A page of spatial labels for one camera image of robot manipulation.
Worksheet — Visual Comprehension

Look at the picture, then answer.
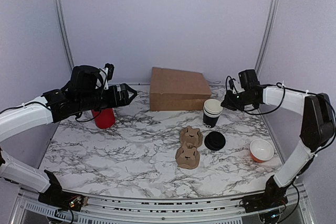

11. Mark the orange white bowl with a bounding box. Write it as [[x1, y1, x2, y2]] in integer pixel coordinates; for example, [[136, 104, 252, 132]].
[[249, 139, 274, 163]]

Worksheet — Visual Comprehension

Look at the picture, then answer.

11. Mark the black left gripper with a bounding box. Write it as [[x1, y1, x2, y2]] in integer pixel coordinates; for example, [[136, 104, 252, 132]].
[[77, 82, 137, 112]]

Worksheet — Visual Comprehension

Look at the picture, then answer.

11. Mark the black plastic cup lid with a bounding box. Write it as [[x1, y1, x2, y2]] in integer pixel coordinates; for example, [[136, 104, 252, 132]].
[[204, 131, 226, 151]]

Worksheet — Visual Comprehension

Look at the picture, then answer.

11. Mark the brown pulp cup carrier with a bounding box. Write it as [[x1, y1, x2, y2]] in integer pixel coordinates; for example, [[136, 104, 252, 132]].
[[175, 126, 203, 169]]

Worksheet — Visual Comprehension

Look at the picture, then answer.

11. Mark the brown cardboard box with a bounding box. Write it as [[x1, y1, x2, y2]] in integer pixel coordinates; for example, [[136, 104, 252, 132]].
[[149, 67, 212, 111]]

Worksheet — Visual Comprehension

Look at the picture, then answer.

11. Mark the aluminium frame post left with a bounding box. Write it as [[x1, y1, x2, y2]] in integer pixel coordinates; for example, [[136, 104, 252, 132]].
[[54, 0, 75, 71]]

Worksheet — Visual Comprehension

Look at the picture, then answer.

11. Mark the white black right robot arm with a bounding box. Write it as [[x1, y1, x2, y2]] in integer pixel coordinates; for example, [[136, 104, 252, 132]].
[[221, 82, 335, 212]]

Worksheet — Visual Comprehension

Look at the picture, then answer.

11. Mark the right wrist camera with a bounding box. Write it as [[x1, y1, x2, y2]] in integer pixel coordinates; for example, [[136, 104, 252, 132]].
[[238, 69, 260, 91]]

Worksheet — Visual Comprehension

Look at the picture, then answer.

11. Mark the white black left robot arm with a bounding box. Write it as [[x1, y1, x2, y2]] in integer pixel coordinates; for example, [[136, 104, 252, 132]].
[[1, 83, 137, 211]]

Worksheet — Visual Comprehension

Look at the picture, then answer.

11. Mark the red cylindrical container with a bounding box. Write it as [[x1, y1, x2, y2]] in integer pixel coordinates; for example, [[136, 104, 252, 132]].
[[91, 108, 116, 129]]

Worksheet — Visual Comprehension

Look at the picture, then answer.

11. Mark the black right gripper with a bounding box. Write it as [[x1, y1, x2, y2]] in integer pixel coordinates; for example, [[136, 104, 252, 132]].
[[220, 90, 255, 111]]

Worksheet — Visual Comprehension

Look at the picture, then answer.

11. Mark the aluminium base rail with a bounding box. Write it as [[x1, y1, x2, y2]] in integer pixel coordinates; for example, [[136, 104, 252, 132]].
[[9, 184, 317, 223]]

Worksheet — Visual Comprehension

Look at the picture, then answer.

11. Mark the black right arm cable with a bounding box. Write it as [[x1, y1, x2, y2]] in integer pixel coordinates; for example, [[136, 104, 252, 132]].
[[225, 76, 287, 116]]

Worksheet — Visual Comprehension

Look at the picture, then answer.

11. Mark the aluminium frame post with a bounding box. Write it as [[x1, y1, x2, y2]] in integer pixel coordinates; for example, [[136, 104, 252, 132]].
[[54, 0, 75, 71], [255, 0, 279, 75]]

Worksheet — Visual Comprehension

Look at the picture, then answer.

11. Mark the black paper coffee cup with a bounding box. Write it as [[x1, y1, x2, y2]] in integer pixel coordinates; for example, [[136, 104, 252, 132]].
[[203, 99, 223, 128]]

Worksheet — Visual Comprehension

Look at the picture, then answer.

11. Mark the aluminium frame post right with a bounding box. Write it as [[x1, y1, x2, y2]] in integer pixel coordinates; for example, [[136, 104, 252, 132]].
[[255, 0, 279, 75]]

